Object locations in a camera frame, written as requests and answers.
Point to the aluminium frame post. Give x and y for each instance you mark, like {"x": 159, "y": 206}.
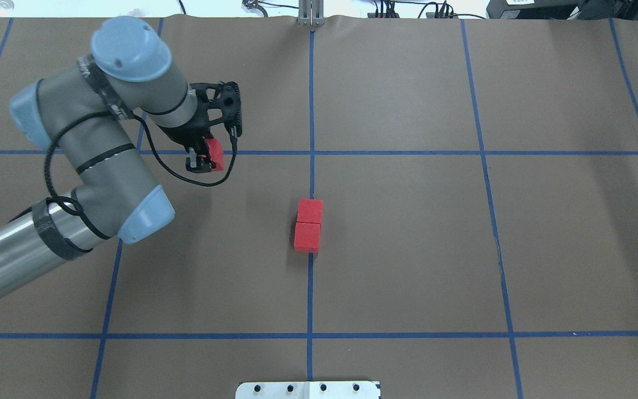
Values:
{"x": 311, "y": 13}

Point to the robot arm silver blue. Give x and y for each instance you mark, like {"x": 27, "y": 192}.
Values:
{"x": 79, "y": 111}

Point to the red cube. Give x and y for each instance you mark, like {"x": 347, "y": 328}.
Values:
{"x": 216, "y": 155}
{"x": 310, "y": 211}

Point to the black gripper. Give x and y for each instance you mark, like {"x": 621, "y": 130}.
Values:
{"x": 185, "y": 134}

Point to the white camera pedestal column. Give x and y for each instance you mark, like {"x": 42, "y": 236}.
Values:
{"x": 309, "y": 389}

